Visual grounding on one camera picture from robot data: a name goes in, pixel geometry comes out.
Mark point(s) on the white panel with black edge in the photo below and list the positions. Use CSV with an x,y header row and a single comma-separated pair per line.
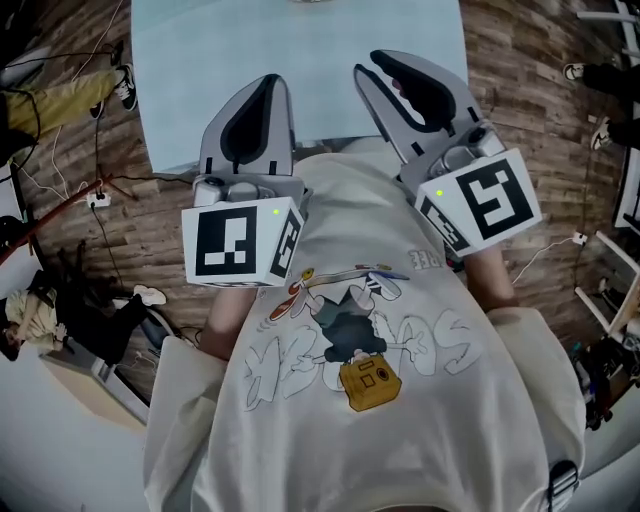
x,y
629,190

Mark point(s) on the light blue tablecloth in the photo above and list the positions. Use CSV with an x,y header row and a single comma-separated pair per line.
x,y
300,50

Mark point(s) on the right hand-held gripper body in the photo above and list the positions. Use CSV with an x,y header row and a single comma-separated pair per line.
x,y
495,200

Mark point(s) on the beige low cabinet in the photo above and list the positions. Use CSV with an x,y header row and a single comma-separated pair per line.
x,y
75,380

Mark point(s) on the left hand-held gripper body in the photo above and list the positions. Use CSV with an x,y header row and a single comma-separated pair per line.
x,y
225,240

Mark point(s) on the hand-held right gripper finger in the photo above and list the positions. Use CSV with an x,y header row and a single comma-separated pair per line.
x,y
445,85
395,130

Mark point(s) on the person's right forearm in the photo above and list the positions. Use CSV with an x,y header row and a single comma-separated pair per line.
x,y
492,280

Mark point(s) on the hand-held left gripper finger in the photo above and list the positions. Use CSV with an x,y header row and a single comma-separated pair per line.
x,y
215,140
282,140

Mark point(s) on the person's left forearm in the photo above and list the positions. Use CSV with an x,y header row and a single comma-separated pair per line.
x,y
225,320

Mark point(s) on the person's cream printed shirt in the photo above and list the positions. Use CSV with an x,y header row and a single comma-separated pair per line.
x,y
350,425

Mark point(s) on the white metal frame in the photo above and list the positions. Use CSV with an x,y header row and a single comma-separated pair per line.
x,y
627,25
617,280

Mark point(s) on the white power strip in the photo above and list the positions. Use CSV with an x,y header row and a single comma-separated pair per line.
x,y
97,200

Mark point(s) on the white power adapter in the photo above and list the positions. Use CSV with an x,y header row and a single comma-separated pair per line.
x,y
580,239

